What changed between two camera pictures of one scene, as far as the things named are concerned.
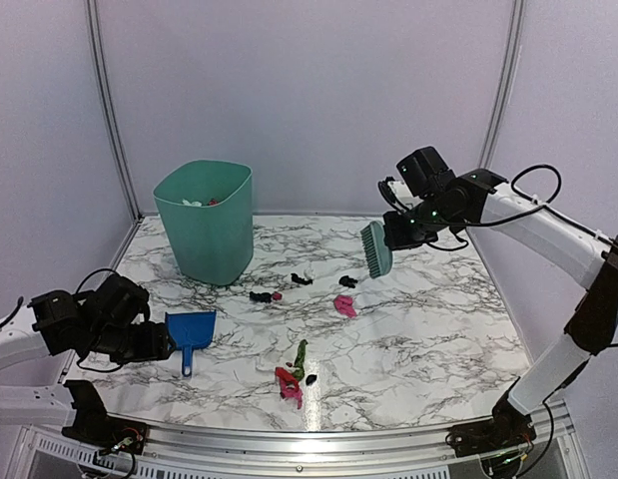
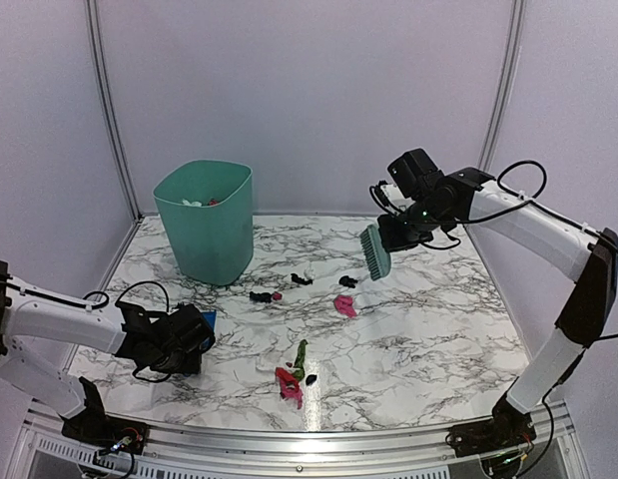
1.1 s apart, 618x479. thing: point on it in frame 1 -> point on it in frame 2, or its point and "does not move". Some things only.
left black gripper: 154,346 -> 193,365
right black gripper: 395,237 does not move
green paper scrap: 299,372 does not move
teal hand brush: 379,256 does not move
